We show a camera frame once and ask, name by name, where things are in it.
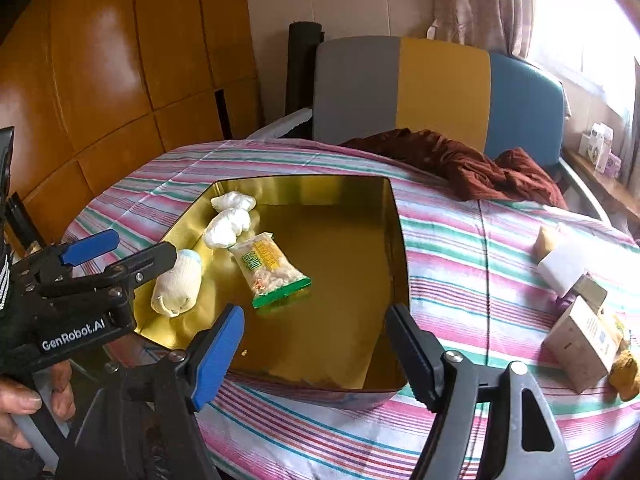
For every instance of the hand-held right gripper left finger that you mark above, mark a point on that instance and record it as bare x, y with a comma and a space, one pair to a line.
216, 355

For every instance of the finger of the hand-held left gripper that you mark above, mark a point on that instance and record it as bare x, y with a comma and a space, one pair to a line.
90, 249
150, 262

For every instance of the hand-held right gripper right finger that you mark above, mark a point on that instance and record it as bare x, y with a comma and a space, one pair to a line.
411, 355

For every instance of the cream sock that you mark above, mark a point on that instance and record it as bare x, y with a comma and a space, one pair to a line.
177, 287

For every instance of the gold tin box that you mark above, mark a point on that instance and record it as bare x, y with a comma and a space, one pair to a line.
330, 260

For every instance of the yellow sponge block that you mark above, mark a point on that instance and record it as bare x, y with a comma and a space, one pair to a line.
546, 242
625, 372

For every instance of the person's left hand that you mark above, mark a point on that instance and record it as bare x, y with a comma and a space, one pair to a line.
22, 400

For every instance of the white wrapped snack pair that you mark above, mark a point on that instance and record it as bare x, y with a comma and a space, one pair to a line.
225, 229

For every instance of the white rolled sock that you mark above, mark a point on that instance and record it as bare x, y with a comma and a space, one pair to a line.
232, 201

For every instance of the beige carton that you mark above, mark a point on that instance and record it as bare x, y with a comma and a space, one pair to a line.
580, 345

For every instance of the small grey box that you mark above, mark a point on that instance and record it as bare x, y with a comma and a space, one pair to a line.
590, 290

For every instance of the wooden wardrobe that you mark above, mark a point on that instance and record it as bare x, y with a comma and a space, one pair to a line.
125, 60

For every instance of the brown cloth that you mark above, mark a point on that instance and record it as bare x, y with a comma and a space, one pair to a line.
465, 165

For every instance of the wooden shelf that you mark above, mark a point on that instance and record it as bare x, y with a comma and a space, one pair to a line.
600, 185

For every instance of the grey yellow blue chair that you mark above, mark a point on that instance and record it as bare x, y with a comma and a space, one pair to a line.
440, 90

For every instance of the purple box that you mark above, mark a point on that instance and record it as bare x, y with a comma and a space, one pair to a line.
612, 165

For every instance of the white printed box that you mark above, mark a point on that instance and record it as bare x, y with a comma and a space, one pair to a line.
597, 142

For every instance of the beige curtain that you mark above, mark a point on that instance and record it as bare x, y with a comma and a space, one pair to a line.
480, 5

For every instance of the window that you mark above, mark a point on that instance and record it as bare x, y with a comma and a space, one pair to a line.
585, 20

